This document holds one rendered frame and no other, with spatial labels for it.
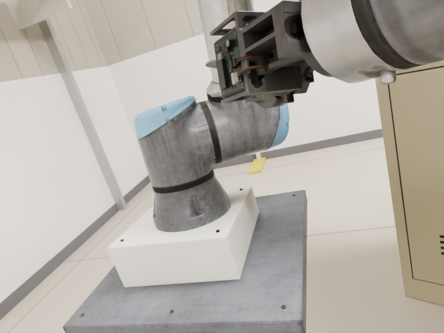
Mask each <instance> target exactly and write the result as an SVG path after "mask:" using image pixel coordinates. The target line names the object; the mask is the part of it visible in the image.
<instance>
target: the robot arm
mask: <svg viewBox="0 0 444 333"><path fill-rule="evenodd" d="M198 7H199V11H200V17H201V21H202V28H203V34H204V38H205V44H206V48H207V54H208V58H209V61H208V62H207V63H206V64H205V66H206V67H210V68H211V75H212V81H211V82H210V84H209V85H208V87H207V88H206V93H207V100H205V101H202V102H196V98H195V97H194V96H193V95H190V96H187V97H184V98H180V99H178V100H174V101H172V102H168V103H166V104H163V105H160V106H157V107H155V108H152V109H149V110H146V111H144V112H141V113H139V114H138V115H137V116H136V117H135V119H134V126H135V131H136V134H137V140H138V142H139V146H140V149H141V152H142V155H143V159H144V161H145V166H146V168H147V172H148V175H149V178H150V181H151V185H152V187H153V191H154V194H155V197H154V206H153V220H154V222H155V226H156V228H157V229H158V230H160V231H164V232H180V231H188V230H191V229H196V228H198V227H202V226H204V225H207V224H209V223H211V222H213V221H215V220H217V219H219V218H220V217H222V216H223V215H224V214H226V213H227V212H228V210H229V209H230V206H231V203H230V200H229V196H228V194H227V193H226V191H225V190H224V189H223V187H222V185H221V184H220V183H219V181H218V180H217V179H216V177H215V174H214V171H213V166H212V165H215V164H218V163H222V162H225V161H229V160H232V159H236V158H239V157H243V156H246V155H250V154H253V153H257V152H260V151H266V150H268V149H270V148H272V147H275V146H277V145H280V144H281V143H283V142H284V141H285V139H286V137H287V134H288V131H289V109H288V105H287V103H292V102H294V96H293V95H294V94H303V93H306V92H307V90H308V87H309V85H310V83H313V82H314V76H313V71H314V70H315V71H316V72H317V73H320V74H321V75H324V76H326V77H334V78H336V79H339V80H341V81H344V82H346V83H360V82H363V81H367V80H370V79H374V78H377V77H380V80H381V83H382V84H383V85H388V84H391V83H394V82H395V81H396V71H405V70H409V69H411V68H414V67H417V66H421V65H426V64H430V63H434V62H437V61H442V60H444V0H298V1H286V0H283V1H281V2H279V3H278V4H277V5H275V6H274V7H272V8H271V9H270V10H269V11H267V12H258V11H254V2H253V0H198Z"/></svg>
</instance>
